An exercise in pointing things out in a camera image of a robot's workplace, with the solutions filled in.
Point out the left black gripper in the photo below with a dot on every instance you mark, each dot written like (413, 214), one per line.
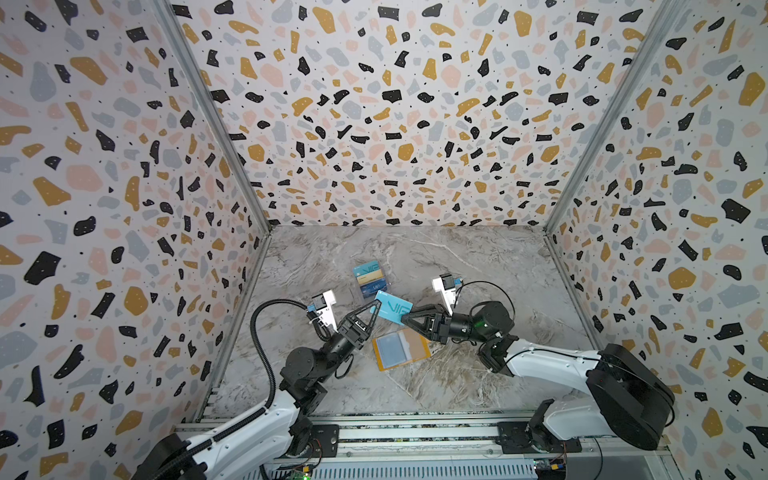
(352, 333)

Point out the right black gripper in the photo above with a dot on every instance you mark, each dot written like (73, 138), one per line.
(441, 325)

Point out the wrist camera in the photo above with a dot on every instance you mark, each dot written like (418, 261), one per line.
(447, 286)
(320, 310)

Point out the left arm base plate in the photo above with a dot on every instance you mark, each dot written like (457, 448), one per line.
(313, 441)

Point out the teal credit card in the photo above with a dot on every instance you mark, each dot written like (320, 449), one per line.
(392, 308)

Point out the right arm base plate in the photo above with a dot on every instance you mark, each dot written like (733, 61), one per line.
(518, 437)

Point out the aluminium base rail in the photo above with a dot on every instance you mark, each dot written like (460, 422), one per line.
(472, 436)

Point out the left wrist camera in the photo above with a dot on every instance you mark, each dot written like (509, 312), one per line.
(320, 310)

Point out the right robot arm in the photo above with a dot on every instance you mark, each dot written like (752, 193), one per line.
(620, 398)

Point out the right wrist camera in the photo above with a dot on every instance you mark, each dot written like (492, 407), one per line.
(447, 286)

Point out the white ventilation grille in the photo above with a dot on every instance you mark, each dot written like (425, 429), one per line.
(444, 469)

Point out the yellow card holder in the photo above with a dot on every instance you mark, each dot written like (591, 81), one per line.
(419, 347)

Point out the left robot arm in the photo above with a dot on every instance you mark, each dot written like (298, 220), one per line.
(278, 425)

